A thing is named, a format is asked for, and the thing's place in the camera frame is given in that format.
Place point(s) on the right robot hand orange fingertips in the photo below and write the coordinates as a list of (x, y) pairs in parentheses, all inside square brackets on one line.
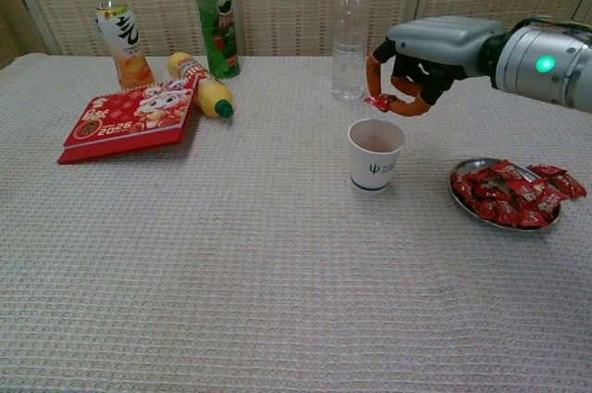
[(444, 41)]

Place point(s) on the red candy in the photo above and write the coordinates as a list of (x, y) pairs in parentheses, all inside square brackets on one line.
[(381, 102), (527, 192), (506, 170), (570, 186), (548, 170), (462, 186)]

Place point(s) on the clear plastic water bottle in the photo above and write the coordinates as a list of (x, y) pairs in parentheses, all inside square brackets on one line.
[(349, 41)]

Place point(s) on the round metal plate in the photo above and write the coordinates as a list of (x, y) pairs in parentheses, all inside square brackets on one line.
[(478, 163)]

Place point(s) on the white paper cup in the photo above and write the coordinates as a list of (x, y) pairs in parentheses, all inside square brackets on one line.
[(370, 171)]

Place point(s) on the woven folding screen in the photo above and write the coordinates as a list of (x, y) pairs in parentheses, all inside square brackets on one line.
[(287, 4)]

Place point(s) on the green Pringles can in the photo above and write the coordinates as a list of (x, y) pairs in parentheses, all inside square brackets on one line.
[(217, 32)]

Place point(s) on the yellow bottle green cap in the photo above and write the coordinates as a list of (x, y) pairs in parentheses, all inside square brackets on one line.
[(213, 97)]

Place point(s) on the white woven tablecloth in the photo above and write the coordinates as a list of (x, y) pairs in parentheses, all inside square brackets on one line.
[(231, 273)]

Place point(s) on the tea bottle black cap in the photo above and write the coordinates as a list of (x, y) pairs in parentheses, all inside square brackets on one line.
[(122, 41)]

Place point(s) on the red 2026 desk calendar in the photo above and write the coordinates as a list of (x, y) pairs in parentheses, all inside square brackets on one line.
[(129, 120)]

